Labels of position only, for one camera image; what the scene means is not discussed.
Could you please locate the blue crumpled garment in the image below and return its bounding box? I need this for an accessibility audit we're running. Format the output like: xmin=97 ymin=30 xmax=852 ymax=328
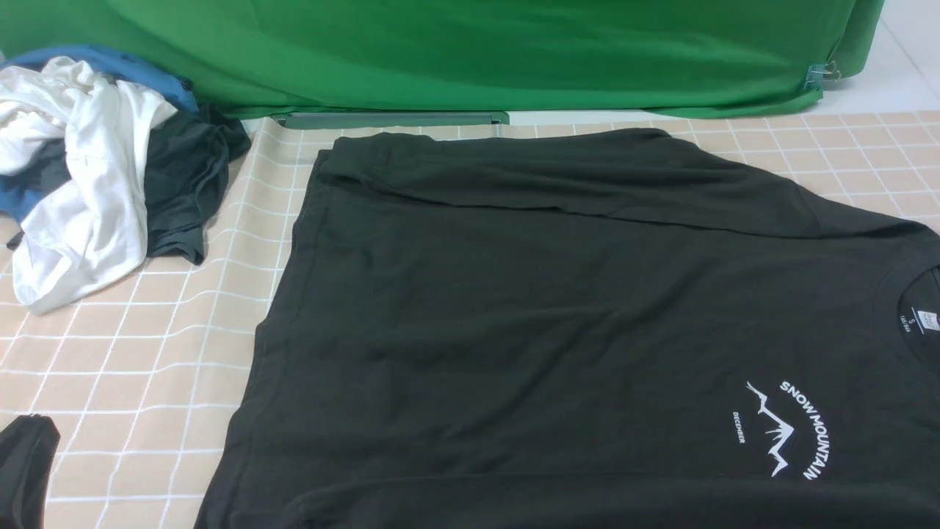
xmin=2 ymin=45 xmax=198 ymax=221

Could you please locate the metal binder clip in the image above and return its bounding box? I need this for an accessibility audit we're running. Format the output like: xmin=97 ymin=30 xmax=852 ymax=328
xmin=803 ymin=60 xmax=842 ymax=91

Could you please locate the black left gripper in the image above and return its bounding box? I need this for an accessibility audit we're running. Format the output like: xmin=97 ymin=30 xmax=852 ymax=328
xmin=1 ymin=414 xmax=60 ymax=528

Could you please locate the white crumpled shirt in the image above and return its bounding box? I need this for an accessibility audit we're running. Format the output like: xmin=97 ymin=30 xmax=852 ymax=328
xmin=2 ymin=57 xmax=177 ymax=314

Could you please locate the green backdrop cloth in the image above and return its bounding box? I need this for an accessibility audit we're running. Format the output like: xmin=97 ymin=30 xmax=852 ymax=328
xmin=2 ymin=1 xmax=883 ymax=118

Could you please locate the dark gray long-sleeve shirt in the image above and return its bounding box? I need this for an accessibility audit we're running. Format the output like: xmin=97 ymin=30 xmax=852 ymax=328
xmin=195 ymin=129 xmax=939 ymax=528

